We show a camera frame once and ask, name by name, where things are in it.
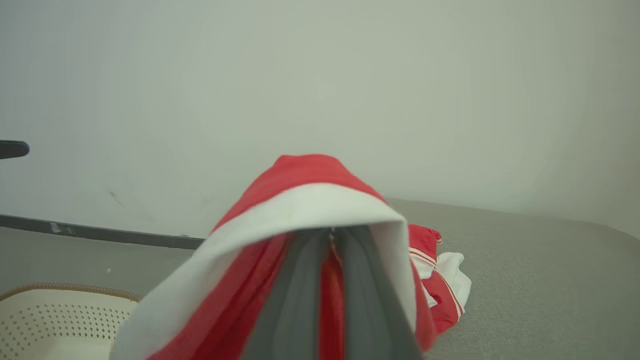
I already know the dark rounded bar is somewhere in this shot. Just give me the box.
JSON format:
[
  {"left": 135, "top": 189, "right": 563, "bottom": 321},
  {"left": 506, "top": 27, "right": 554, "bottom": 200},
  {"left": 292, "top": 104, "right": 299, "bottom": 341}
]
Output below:
[{"left": 0, "top": 140, "right": 30, "bottom": 160}]

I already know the red garment with thin stripes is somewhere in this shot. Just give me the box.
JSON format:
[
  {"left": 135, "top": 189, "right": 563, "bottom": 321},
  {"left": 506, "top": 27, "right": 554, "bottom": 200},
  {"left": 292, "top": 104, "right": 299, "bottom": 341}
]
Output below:
[{"left": 407, "top": 223, "right": 472, "bottom": 335}]

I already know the cream perforated basket, tan rim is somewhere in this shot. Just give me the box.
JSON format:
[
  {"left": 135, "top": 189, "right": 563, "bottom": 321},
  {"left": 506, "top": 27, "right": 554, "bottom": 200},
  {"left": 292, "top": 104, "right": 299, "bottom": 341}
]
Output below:
[{"left": 0, "top": 282, "right": 142, "bottom": 360}]

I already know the black baseboard strip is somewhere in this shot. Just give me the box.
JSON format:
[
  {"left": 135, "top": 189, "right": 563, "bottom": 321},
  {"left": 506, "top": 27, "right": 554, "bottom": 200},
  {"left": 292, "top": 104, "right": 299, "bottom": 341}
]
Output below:
[{"left": 0, "top": 214, "right": 207, "bottom": 250}]

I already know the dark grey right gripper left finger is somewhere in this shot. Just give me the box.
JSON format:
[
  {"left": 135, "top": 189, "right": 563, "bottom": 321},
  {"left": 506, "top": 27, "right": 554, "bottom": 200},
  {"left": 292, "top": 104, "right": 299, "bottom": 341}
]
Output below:
[{"left": 242, "top": 227, "right": 331, "bottom": 360}]

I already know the grey fabric sofa seat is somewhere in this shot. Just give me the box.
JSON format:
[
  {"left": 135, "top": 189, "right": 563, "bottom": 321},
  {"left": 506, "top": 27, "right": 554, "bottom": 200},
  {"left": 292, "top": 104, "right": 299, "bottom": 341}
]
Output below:
[{"left": 385, "top": 198, "right": 640, "bottom": 360}]

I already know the red garment with wide white band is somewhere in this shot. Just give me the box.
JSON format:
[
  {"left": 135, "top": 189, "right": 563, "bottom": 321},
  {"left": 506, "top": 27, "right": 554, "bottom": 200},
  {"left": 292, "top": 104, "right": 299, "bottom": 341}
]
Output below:
[{"left": 109, "top": 154, "right": 441, "bottom": 360}]

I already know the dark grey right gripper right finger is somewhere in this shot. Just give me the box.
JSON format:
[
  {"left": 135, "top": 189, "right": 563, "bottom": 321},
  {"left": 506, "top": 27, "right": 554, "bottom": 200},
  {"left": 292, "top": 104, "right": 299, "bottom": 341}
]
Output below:
[{"left": 334, "top": 225, "right": 423, "bottom": 360}]

